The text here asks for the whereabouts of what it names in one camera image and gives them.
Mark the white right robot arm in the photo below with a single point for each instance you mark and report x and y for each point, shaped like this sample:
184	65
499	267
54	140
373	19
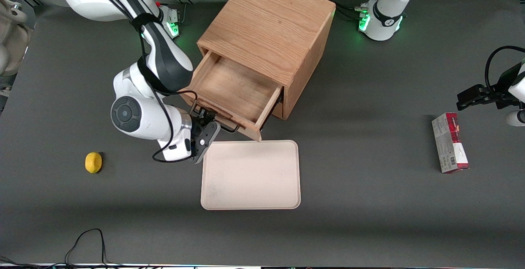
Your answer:
147	121

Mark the yellow lemon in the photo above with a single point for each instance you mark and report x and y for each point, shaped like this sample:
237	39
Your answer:
93	162

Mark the beige rectangular tray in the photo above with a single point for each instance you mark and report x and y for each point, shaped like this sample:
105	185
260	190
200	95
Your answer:
250	174

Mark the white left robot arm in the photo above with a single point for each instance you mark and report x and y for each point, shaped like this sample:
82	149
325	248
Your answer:
385	19

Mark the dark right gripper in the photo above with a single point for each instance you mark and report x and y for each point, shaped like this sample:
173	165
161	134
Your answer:
199	122

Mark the wooden drawer cabinet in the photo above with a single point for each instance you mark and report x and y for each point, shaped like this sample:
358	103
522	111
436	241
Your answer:
279	23

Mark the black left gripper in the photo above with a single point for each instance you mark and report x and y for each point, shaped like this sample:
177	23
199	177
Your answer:
495	95

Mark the red and grey carton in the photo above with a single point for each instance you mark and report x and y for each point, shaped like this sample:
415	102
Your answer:
449	146

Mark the beige rounded device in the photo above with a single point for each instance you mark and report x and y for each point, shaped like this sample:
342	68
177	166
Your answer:
12	39

